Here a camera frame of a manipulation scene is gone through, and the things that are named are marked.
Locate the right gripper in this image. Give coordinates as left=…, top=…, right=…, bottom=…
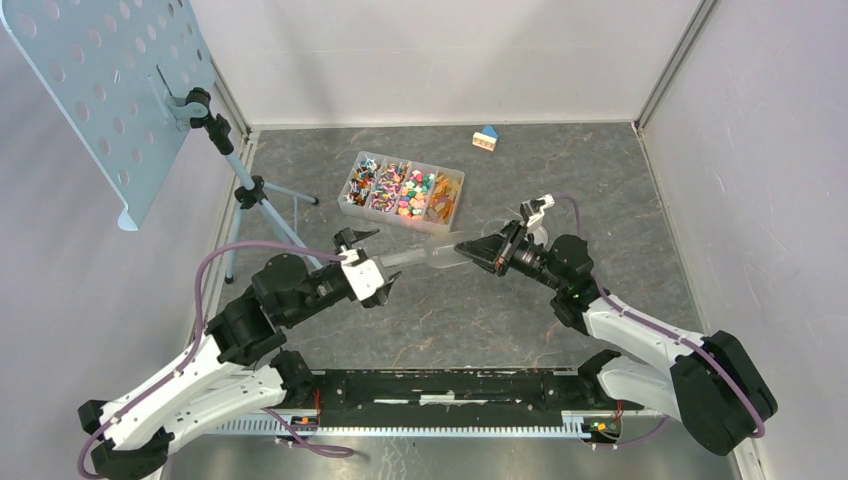
left=454, top=219, right=566, bottom=293

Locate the clear plastic scoop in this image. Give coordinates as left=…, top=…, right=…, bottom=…
left=379, top=232, right=475, bottom=269

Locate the clear round plastic jar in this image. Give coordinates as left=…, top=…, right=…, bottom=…
left=480, top=219, right=510, bottom=237

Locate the round jar lid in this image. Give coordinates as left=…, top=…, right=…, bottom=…
left=525, top=223, right=549, bottom=247

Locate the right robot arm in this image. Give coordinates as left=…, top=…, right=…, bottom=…
left=454, top=221, right=778, bottom=456

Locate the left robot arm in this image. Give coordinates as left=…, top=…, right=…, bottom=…
left=77, top=228, right=397, bottom=479

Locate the clear compartment candy box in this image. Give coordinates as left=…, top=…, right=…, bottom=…
left=338, top=151, right=465, bottom=235

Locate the toy block house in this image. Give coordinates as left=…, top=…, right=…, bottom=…
left=472, top=125, right=499, bottom=152

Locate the light blue tripod stand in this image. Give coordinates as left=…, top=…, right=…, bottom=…
left=164, top=87, right=319, bottom=247

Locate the light blue perforated board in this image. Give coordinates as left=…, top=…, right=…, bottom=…
left=1, top=0, right=216, bottom=231

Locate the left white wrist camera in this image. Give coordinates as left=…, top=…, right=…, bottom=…
left=339, top=249, right=388, bottom=305

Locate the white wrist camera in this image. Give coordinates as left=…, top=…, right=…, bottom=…
left=519, top=194, right=555, bottom=234
left=339, top=249, right=388, bottom=305

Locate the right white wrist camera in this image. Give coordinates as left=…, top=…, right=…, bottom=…
left=519, top=194, right=555, bottom=234

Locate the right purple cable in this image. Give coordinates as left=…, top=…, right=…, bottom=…
left=553, top=193, right=766, bottom=440

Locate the purple cable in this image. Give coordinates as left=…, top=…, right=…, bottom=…
left=553, top=193, right=766, bottom=440
left=77, top=241, right=346, bottom=480

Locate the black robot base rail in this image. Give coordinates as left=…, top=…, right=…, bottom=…
left=276, top=368, right=640, bottom=429

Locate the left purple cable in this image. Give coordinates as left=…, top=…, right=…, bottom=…
left=77, top=241, right=346, bottom=480

